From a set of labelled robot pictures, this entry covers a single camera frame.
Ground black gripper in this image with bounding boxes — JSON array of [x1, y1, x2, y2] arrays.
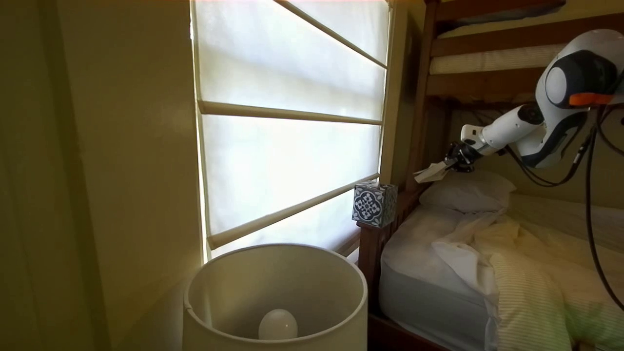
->
[[446, 145, 481, 173]]

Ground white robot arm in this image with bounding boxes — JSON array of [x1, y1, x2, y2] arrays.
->
[[444, 30, 624, 171]]

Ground wooden bed headboard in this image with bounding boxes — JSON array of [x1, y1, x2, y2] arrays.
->
[[356, 174, 430, 290]]

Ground blue patterned tissue box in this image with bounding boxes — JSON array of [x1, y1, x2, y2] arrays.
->
[[350, 184, 397, 229]]

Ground white mattress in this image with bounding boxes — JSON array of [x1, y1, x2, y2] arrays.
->
[[377, 206, 496, 351]]

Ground white roman window blind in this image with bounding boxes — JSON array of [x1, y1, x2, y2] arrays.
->
[[192, 0, 389, 252]]

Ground white table lamp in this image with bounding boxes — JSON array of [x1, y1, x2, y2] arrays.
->
[[182, 245, 368, 351]]

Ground light bulb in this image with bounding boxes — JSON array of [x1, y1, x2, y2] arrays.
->
[[257, 309, 297, 340]]

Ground upper bunk bed frame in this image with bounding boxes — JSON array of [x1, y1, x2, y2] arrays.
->
[[418, 0, 624, 186]]

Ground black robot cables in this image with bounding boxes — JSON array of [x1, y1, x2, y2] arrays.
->
[[504, 104, 624, 315]]

